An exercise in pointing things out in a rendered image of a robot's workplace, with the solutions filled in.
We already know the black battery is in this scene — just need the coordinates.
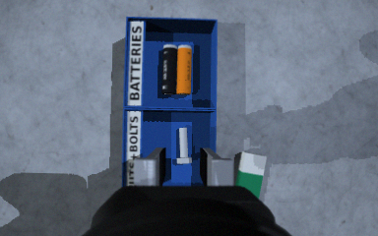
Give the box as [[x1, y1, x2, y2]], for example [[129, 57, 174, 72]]
[[161, 44, 177, 94]]

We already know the orange aa battery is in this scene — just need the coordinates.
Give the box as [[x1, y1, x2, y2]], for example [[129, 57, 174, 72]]
[[176, 45, 192, 95]]

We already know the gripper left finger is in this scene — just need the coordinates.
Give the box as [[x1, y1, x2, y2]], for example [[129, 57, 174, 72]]
[[134, 147, 166, 186]]

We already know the green and white eraser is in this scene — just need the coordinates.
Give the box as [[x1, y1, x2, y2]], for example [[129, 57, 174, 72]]
[[235, 151, 267, 199]]

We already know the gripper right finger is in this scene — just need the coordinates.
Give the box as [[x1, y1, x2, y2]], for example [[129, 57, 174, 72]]
[[200, 147, 233, 186]]

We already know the grey bolt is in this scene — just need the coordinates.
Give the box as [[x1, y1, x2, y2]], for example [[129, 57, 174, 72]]
[[177, 128, 192, 164]]

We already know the blue three-compartment bin rack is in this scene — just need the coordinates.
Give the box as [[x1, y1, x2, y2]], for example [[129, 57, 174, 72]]
[[122, 17, 218, 187]]

